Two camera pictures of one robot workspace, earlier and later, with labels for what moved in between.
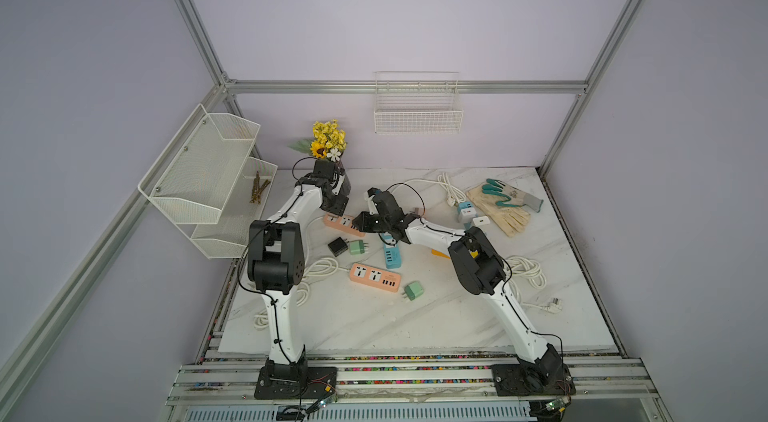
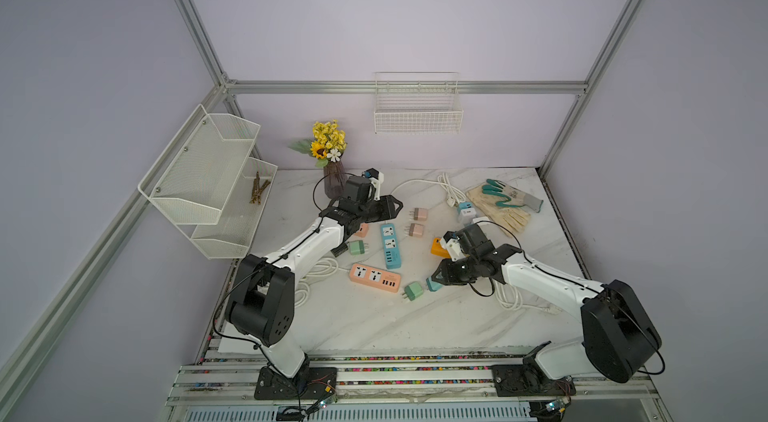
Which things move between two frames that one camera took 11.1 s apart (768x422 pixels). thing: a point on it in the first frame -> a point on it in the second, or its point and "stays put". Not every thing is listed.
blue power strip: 393,256 stays put
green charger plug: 413,291 stays put
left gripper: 339,206 -> 387,206
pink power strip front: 375,276 stays put
